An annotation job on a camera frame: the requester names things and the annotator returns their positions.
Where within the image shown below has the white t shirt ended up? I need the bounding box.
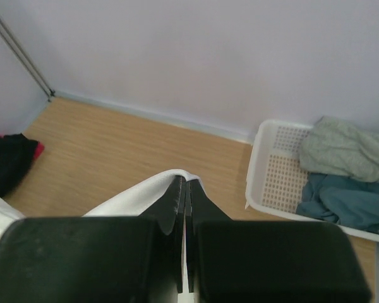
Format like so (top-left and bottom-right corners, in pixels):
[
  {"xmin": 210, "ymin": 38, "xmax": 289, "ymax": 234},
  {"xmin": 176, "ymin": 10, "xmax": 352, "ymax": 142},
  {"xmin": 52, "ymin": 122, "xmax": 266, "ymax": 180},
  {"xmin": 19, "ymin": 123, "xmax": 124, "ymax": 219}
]
[{"xmin": 0, "ymin": 169, "xmax": 211, "ymax": 303}]

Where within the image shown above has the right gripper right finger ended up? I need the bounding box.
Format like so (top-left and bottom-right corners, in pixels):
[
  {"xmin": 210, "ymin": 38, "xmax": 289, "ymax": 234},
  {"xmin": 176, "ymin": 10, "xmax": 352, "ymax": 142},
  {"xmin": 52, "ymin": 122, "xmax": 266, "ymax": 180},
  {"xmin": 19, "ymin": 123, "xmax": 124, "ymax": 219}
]
[{"xmin": 185, "ymin": 181, "xmax": 372, "ymax": 302}]

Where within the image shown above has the black folded t shirt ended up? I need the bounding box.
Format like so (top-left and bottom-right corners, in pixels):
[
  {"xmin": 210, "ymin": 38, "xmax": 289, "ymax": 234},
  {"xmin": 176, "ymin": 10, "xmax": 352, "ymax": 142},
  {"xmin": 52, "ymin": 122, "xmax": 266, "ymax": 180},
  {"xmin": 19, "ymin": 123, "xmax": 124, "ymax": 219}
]
[{"xmin": 0, "ymin": 134, "xmax": 45, "ymax": 198}]

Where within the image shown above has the white plastic laundry basket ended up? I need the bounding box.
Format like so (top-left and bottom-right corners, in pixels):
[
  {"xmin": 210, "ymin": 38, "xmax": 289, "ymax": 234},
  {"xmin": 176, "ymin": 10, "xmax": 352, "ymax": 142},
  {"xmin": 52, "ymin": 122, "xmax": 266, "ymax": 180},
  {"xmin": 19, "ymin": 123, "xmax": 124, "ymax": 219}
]
[{"xmin": 245, "ymin": 120, "xmax": 379, "ymax": 242}]

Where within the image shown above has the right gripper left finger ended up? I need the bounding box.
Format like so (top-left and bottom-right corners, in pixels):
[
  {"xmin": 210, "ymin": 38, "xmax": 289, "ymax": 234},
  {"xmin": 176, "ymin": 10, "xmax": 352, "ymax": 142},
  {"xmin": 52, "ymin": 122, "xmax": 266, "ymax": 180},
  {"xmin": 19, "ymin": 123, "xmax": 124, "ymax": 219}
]
[{"xmin": 0, "ymin": 175, "xmax": 184, "ymax": 303}]

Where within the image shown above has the grey t shirt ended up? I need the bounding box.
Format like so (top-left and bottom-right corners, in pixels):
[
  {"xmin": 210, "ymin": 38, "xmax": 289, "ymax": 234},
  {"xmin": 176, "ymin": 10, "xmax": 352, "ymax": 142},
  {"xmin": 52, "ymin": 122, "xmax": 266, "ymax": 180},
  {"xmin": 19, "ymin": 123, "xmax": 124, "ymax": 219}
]
[{"xmin": 299, "ymin": 117, "xmax": 379, "ymax": 182}]

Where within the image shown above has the teal blue t shirt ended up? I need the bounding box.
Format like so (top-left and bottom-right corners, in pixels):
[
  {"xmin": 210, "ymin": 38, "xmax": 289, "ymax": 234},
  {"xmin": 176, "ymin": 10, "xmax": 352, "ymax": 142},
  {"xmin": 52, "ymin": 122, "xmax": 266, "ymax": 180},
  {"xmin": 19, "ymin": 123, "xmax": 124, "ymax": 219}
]
[{"xmin": 296, "ymin": 173, "xmax": 379, "ymax": 234}]

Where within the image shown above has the left aluminium corner post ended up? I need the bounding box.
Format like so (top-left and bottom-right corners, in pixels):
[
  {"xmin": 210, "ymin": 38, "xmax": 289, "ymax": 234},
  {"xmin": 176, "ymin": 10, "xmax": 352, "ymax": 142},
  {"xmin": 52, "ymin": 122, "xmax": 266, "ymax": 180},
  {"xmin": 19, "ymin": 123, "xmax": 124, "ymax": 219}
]
[{"xmin": 0, "ymin": 16, "xmax": 56, "ymax": 102}]

